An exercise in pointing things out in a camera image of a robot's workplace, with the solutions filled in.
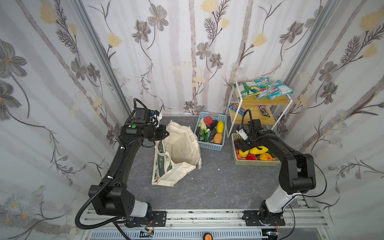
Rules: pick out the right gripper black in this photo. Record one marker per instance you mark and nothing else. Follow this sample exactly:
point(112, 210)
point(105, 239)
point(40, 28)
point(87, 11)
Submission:
point(246, 144)

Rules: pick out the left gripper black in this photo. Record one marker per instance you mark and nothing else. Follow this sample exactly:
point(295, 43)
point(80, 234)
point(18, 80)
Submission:
point(162, 132)

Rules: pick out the canvas tote bag floral print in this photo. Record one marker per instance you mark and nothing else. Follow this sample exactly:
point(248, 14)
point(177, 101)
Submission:
point(176, 155)

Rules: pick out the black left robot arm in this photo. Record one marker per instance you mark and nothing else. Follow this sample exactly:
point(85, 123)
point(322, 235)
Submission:
point(113, 197)

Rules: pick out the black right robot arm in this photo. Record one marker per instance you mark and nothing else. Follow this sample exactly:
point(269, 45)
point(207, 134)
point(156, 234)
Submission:
point(297, 173)

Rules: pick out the blue candy bag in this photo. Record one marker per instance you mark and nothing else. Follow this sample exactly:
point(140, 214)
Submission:
point(236, 108)

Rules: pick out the purple candy bag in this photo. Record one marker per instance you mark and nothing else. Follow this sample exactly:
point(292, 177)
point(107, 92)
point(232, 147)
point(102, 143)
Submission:
point(264, 111)

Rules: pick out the yellow lemon toy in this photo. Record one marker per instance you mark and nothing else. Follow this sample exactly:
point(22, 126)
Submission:
point(243, 154)

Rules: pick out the red apple toy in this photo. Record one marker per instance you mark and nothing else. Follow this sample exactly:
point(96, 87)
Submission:
point(251, 157)

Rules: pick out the orange mango toy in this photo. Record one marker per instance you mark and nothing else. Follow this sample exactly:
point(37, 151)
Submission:
point(265, 157)

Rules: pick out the yellow squash toy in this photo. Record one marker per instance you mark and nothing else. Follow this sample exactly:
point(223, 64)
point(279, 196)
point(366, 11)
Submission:
point(220, 127)

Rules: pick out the green plastic basket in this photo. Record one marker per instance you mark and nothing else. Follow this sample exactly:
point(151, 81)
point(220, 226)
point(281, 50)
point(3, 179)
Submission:
point(238, 161)

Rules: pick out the orange brown potato toy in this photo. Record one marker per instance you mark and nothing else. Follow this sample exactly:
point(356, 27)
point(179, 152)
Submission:
point(218, 138)

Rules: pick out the dark eggplant toy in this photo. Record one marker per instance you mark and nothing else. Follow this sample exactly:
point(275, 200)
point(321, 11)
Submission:
point(212, 125)

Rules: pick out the green snack packet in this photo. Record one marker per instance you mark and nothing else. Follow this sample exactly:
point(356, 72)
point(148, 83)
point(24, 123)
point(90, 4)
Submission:
point(246, 89)

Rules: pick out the teal snack packet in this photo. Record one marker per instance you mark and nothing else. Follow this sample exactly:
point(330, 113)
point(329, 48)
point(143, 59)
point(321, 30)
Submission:
point(279, 89)

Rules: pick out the blue plastic basket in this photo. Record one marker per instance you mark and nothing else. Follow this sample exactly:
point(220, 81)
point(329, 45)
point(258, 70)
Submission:
point(205, 138)

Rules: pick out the red bell pepper toy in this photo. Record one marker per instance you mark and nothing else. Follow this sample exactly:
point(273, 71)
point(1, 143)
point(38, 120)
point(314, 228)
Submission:
point(208, 121)

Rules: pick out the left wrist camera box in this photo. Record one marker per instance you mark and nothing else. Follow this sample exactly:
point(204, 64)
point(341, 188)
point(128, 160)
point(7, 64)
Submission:
point(147, 117)

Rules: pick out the white wire wooden shelf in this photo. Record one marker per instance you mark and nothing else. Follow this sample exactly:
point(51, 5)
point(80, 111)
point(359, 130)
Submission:
point(253, 104)

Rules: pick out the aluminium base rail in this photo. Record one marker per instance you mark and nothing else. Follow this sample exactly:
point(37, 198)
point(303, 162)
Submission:
point(228, 224)

